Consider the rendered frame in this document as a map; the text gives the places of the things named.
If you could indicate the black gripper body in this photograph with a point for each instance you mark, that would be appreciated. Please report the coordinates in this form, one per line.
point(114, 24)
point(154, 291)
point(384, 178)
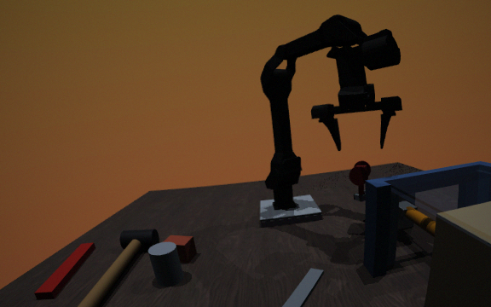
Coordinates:
point(327, 111)

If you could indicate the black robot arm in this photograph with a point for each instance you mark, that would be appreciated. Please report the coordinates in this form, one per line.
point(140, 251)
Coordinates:
point(377, 51)

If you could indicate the grey cylinder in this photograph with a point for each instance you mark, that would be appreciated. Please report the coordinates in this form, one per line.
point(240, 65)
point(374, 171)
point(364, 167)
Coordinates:
point(166, 264)

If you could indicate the black mallet with wooden handle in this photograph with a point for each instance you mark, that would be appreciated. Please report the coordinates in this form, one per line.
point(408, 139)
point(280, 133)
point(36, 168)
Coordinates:
point(131, 241)

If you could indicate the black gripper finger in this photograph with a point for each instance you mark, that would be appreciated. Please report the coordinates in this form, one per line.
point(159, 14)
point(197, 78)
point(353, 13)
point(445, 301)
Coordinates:
point(385, 119)
point(332, 125)

